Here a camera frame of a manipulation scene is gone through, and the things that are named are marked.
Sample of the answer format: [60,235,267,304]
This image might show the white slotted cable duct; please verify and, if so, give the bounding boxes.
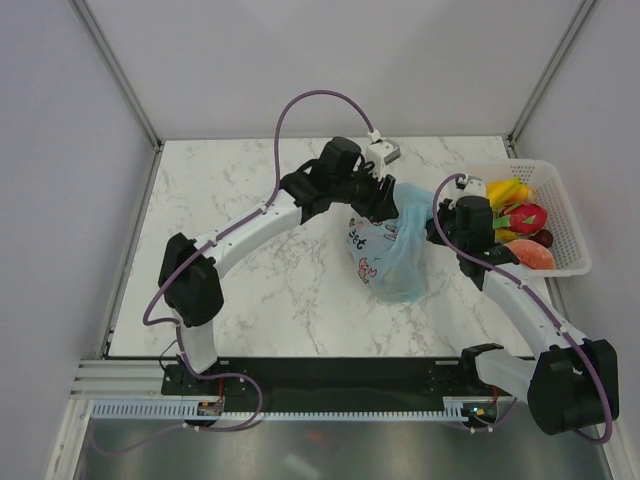
[91,399,468,422]

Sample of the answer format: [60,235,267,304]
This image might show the red fake dragon fruit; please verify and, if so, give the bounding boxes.
[493,202,548,235]

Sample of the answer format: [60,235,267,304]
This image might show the light blue plastic bag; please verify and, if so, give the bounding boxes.
[346,183,434,303]

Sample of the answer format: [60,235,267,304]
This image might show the aluminium corner post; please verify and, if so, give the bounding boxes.
[503,0,599,158]
[69,0,165,151]

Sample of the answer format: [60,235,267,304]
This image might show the orange fake peach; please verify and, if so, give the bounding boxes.
[518,184,535,202]

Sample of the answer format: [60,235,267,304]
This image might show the fake watermelon slice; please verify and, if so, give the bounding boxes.
[505,239,556,270]

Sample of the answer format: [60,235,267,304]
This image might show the yellow fake banana bunch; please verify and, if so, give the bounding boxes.
[486,178,524,243]

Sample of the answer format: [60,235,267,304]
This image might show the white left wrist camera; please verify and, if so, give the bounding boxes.
[364,129,401,179]

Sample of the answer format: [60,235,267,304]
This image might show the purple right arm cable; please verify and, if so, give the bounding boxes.
[432,173,615,444]

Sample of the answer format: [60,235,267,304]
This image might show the left aluminium corner post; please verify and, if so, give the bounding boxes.
[69,0,165,151]

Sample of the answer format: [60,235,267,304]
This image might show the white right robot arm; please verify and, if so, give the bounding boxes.
[426,196,619,444]

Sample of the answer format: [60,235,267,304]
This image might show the aluminium frame rail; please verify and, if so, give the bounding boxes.
[70,360,164,400]

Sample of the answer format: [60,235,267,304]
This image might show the right aluminium corner post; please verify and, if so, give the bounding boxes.
[503,0,599,158]

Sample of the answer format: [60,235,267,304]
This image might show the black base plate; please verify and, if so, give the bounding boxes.
[159,355,518,414]

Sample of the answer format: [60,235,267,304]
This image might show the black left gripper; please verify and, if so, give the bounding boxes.
[332,161,398,225]

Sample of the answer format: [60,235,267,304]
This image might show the white plastic fruit basket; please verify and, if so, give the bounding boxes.
[462,159,592,278]

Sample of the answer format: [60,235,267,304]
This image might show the dark purple fake plum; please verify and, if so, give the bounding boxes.
[530,229,554,249]

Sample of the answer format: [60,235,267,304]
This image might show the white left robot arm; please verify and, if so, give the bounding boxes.
[159,137,401,394]

